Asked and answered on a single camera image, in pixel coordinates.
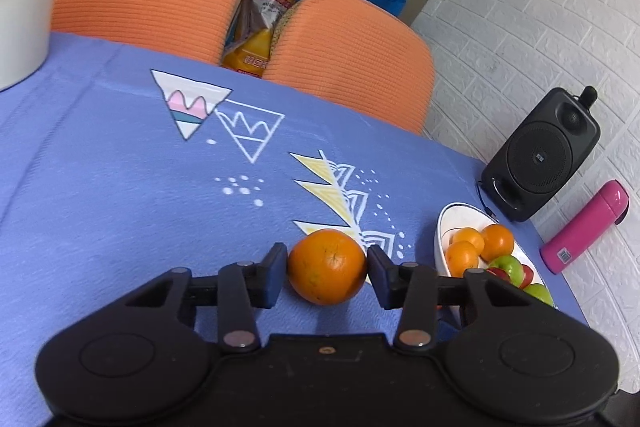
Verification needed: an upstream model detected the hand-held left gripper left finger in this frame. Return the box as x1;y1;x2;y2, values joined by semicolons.
125;243;288;354

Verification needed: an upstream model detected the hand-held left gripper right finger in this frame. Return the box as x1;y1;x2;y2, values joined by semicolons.
366;245;531;353

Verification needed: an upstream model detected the small tangerine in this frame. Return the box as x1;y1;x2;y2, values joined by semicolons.
450;228;486;253
445;241;481;278
287;229;368;306

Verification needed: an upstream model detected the white plate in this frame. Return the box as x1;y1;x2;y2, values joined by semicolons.
434;202;558;328

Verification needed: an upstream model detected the large orange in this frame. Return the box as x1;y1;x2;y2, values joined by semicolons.
480;223;516;264

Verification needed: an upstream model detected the green jujube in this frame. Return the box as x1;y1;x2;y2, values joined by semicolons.
522;283;555;308
487;255;523;283

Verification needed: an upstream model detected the blue printed tablecloth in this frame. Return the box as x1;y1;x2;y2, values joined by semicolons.
0;32;588;358

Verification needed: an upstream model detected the black speaker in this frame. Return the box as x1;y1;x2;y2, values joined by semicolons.
481;87;601;223

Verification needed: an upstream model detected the pink bottle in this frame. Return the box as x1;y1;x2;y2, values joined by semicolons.
539;180;630;275

